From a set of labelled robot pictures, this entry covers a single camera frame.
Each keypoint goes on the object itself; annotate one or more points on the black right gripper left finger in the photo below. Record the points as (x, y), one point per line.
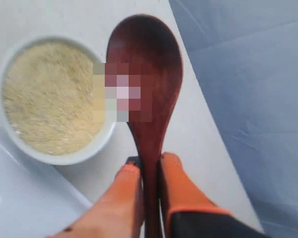
(118, 213)

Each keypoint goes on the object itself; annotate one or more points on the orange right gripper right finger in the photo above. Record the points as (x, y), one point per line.
(188, 213)

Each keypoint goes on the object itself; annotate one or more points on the white rectangular tray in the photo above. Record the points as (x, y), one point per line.
(35, 199)

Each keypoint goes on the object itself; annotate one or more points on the dark brown wooden spoon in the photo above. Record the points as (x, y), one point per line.
(144, 47)

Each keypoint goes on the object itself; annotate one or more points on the tan granular powder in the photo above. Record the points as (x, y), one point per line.
(52, 99)

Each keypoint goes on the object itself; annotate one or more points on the white ceramic bowl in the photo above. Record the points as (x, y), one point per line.
(88, 151)

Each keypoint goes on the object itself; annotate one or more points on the white backdrop cloth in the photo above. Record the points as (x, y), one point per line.
(245, 57)

